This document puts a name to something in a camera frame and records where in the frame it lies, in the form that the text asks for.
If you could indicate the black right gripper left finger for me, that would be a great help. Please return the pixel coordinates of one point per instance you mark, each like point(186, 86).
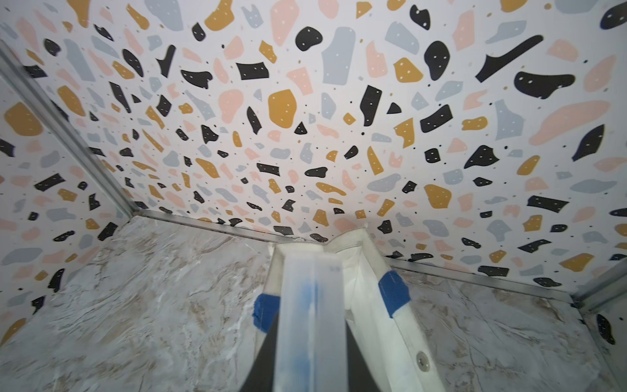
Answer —
point(261, 376)

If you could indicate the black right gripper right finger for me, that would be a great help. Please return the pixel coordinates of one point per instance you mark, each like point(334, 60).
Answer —
point(360, 378)

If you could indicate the white canvas bag blue handles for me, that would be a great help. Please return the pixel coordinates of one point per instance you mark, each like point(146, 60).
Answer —
point(377, 304)

